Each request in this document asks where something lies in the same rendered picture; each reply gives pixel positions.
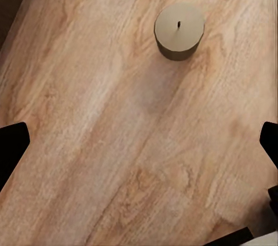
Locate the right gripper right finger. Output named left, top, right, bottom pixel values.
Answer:
left=259, top=121, right=278, bottom=169

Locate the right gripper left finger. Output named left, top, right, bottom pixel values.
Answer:
left=0, top=122, right=30, bottom=191

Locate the pillar candle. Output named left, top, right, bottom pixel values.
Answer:
left=153, top=2, right=204, bottom=61

